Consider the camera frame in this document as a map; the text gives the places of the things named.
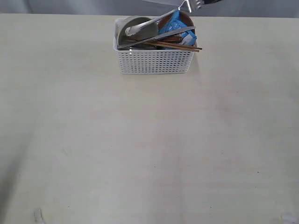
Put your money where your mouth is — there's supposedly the silver table knife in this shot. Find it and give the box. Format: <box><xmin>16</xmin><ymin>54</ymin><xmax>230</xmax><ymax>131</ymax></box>
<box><xmin>116</xmin><ymin>27</ymin><xmax>196</xmax><ymax>49</ymax></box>

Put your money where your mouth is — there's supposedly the silver fork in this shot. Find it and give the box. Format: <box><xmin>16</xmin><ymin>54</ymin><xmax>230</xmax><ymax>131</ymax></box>
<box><xmin>125</xmin><ymin>0</ymin><xmax>205</xmax><ymax>36</ymax></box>

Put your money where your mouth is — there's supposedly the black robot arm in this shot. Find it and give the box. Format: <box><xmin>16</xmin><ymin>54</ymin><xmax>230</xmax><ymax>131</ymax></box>
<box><xmin>203</xmin><ymin>0</ymin><xmax>221</xmax><ymax>5</ymax></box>

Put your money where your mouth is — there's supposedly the white perforated plastic basket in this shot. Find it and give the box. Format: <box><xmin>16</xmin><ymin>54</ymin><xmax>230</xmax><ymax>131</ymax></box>
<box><xmin>113</xmin><ymin>16</ymin><xmax>198</xmax><ymax>76</ymax></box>

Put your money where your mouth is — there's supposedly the lower brown wooden chopstick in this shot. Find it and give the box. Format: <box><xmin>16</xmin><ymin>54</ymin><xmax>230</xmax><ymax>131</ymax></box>
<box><xmin>123</xmin><ymin>41</ymin><xmax>200</xmax><ymax>53</ymax></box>

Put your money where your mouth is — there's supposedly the brown wooden spoon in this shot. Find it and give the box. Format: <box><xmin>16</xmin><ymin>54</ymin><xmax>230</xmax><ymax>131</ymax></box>
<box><xmin>161</xmin><ymin>36</ymin><xmax>183</xmax><ymax>43</ymax></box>

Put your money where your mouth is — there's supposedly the grey-green ceramic bowl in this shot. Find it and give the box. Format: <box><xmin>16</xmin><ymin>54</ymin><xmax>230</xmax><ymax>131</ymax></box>
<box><xmin>115</xmin><ymin>16</ymin><xmax>158</xmax><ymax>46</ymax></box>

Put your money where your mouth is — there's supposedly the blue snack packet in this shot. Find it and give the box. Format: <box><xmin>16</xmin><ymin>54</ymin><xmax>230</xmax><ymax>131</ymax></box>
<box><xmin>158</xmin><ymin>11</ymin><xmax>197</xmax><ymax>46</ymax></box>

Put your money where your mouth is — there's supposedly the brown ceramic plate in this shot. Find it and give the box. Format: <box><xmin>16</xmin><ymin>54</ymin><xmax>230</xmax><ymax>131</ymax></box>
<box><xmin>158</xmin><ymin>11</ymin><xmax>194</xmax><ymax>34</ymax></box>

